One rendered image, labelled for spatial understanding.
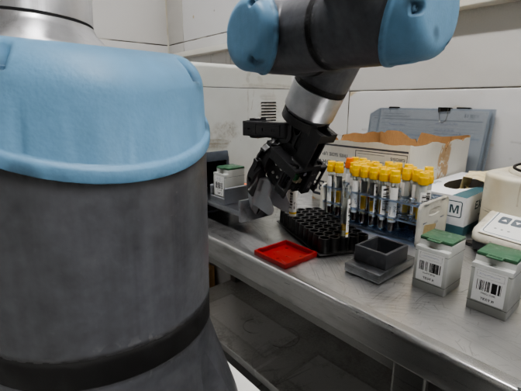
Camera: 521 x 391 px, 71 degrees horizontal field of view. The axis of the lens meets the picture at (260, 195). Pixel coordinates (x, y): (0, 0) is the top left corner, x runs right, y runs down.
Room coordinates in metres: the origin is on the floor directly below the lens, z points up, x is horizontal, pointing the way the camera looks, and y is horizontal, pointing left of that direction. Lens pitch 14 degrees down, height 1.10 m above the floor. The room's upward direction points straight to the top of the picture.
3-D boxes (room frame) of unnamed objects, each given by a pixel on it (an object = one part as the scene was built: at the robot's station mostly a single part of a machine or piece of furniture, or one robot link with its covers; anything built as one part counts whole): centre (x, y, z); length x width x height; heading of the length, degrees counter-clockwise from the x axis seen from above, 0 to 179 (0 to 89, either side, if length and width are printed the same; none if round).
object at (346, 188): (0.54, -0.13, 0.93); 0.01 x 0.01 x 0.10
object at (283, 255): (0.52, -0.04, 0.88); 0.07 x 0.07 x 0.01; 40
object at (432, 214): (0.66, -0.22, 0.91); 0.20 x 0.10 x 0.07; 40
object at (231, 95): (0.90, 0.11, 1.03); 0.31 x 0.27 x 0.30; 40
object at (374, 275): (0.48, -0.17, 0.89); 0.09 x 0.05 x 0.04; 130
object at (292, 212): (0.61, -0.10, 0.93); 0.17 x 0.09 x 0.11; 19
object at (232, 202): (0.72, 0.08, 0.92); 0.21 x 0.07 x 0.05; 40
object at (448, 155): (0.87, -0.31, 0.95); 0.29 x 0.25 x 0.15; 130
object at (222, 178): (0.70, 0.06, 0.95); 0.05 x 0.04 x 0.06; 130
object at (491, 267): (0.38, -0.27, 0.91); 0.05 x 0.04 x 0.07; 130
